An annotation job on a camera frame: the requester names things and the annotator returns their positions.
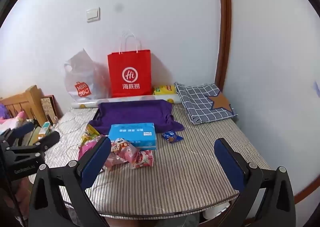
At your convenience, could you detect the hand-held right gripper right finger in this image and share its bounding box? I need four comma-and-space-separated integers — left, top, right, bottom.
214, 137, 297, 227

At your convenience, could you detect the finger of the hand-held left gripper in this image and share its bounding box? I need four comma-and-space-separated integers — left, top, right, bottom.
6, 131, 61, 160
0, 122, 34, 143

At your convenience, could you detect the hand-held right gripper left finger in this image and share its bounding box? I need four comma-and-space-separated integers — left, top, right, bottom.
29, 136, 112, 227

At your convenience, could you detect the magenta snack packet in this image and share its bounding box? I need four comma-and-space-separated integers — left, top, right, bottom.
78, 140, 100, 160

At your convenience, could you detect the panda print snack packet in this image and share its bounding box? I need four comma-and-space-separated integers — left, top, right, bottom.
104, 137, 141, 170

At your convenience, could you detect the yellow snack packet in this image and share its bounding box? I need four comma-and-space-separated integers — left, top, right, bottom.
81, 124, 100, 146

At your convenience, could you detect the pink red snack packet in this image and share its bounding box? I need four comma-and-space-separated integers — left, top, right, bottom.
129, 149, 153, 169

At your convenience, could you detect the blue snack packet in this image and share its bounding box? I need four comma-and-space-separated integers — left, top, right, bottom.
161, 130, 183, 144

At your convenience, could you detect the pink toy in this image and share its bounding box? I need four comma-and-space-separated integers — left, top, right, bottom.
0, 110, 28, 131

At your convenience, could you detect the purple plush toy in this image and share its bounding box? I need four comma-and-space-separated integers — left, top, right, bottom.
0, 103, 12, 120

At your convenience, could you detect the wooden headboard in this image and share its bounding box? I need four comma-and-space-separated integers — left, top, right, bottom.
0, 85, 48, 127

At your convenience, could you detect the striped table cover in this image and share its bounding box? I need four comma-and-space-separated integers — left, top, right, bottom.
27, 103, 272, 217

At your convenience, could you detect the blue tissue pack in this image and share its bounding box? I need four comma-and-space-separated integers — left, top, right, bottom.
108, 122, 157, 149

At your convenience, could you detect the purple towel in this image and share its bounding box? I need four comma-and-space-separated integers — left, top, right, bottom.
89, 100, 185, 135

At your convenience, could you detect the grey checked cloth with star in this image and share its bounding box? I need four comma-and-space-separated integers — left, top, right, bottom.
174, 82, 238, 125

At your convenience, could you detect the white plastic bag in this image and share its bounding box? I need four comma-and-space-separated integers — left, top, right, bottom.
64, 48, 110, 101

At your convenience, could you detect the yellow plastic packet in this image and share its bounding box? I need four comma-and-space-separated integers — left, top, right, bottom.
153, 85, 177, 96

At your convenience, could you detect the red paper bag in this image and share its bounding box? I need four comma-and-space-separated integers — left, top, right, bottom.
107, 30, 153, 98

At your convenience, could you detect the brown picture frame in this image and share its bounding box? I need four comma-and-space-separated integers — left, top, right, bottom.
40, 95, 62, 125

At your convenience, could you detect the white light switch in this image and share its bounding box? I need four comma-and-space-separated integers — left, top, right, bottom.
86, 7, 101, 22

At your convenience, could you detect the brown wooden door frame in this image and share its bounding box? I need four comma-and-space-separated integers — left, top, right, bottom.
214, 0, 232, 91

